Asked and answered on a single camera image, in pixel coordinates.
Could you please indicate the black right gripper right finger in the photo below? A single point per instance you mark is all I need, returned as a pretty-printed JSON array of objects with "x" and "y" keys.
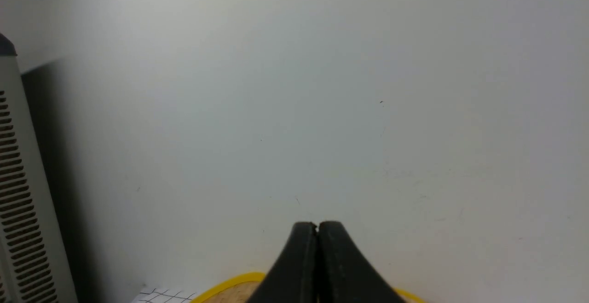
[{"x": 344, "y": 274}]

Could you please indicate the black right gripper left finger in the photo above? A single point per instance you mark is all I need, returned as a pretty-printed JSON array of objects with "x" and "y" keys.
[{"x": 291, "y": 278}]

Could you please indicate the bamboo steamer basket yellow rim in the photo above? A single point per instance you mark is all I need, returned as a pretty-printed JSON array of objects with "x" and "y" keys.
[{"x": 234, "y": 290}]

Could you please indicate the white black grid tablecloth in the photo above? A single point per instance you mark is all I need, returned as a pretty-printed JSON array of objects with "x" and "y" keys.
[{"x": 164, "y": 295}]

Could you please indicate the grey vented appliance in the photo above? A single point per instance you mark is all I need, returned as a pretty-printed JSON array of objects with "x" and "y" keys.
[{"x": 33, "y": 263}]

